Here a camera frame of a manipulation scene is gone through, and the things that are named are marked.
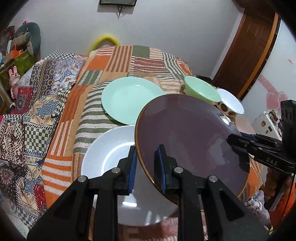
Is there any mint green bowl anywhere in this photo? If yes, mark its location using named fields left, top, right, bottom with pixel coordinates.
left=184, top=76, right=221, bottom=104

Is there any mint green plate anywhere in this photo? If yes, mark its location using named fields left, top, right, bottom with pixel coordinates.
left=101, top=76, right=165, bottom=125

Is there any grey plush toy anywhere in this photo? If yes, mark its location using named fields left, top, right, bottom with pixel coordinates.
left=11, top=22, right=41, bottom=56

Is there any person's right hand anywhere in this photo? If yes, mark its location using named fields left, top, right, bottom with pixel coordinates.
left=263, top=166, right=295, bottom=209

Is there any white sticker-covered appliance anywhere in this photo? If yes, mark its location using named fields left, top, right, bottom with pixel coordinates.
left=251, top=111, right=282, bottom=141

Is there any green storage box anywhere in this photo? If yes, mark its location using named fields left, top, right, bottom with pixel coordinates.
left=1, top=51, right=37, bottom=90

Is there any purple plate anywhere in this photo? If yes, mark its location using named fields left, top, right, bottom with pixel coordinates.
left=134, top=94, right=249, bottom=197

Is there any small black wall monitor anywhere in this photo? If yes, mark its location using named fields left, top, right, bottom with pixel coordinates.
left=99, top=0, right=137, bottom=6

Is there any patterned quilt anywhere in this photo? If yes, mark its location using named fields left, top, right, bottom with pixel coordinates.
left=1, top=51, right=87, bottom=236

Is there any brown wooden door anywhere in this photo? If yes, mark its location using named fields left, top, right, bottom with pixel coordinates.
left=213, top=1, right=280, bottom=100

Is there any white bowl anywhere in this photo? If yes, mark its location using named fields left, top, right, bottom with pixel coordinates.
left=217, top=88, right=244, bottom=115

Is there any white flat plate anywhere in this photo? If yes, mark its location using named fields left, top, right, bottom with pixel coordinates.
left=81, top=126, right=177, bottom=226

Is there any striped patchwork tablecloth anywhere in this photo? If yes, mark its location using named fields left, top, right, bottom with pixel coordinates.
left=41, top=45, right=265, bottom=241

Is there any yellow foam arch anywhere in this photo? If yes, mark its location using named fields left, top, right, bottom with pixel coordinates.
left=87, top=34, right=121, bottom=55

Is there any pink bunny toy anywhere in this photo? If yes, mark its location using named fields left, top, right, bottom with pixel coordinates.
left=9, top=66, right=20, bottom=99

